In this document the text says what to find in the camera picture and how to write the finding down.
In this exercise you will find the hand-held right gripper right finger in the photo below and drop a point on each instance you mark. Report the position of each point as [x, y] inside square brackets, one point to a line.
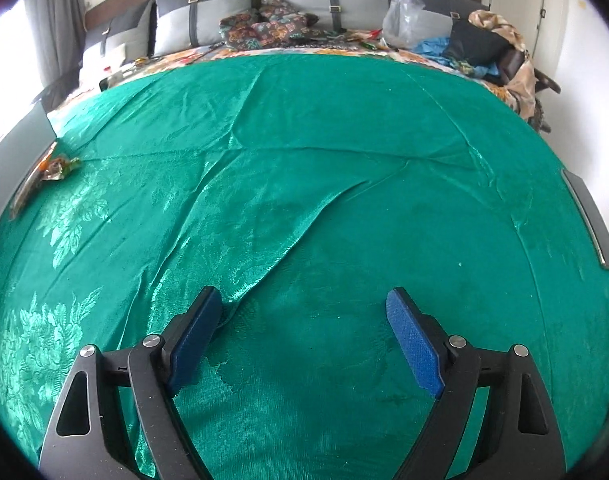
[414, 340]

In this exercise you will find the clear plastic bag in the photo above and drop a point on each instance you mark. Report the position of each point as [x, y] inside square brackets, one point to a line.
[402, 17]

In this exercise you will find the orange packet with dark contents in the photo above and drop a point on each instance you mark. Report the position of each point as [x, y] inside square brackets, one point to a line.
[34, 180]

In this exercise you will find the grey curtain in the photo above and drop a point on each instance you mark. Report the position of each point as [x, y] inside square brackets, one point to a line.
[59, 15]

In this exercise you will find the blue cloth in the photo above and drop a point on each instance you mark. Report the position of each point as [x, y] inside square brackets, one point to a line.
[434, 50]

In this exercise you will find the dark wooden chair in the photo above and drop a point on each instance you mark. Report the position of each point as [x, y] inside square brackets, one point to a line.
[517, 62]

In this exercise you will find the grey curved panel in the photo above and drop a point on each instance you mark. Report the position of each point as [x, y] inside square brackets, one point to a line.
[592, 220]

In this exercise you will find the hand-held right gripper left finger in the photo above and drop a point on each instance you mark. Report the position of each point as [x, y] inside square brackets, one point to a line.
[194, 340]

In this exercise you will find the green blanket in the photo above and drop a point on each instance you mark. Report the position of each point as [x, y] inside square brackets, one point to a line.
[304, 210]

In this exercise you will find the dark floral quilt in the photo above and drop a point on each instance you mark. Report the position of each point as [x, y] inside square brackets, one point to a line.
[264, 25]

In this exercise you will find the beige patterned cloth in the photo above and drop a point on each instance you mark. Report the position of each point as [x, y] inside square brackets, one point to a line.
[499, 22]

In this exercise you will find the orange floral bedsheet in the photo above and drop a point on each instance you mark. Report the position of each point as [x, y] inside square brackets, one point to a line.
[184, 57]

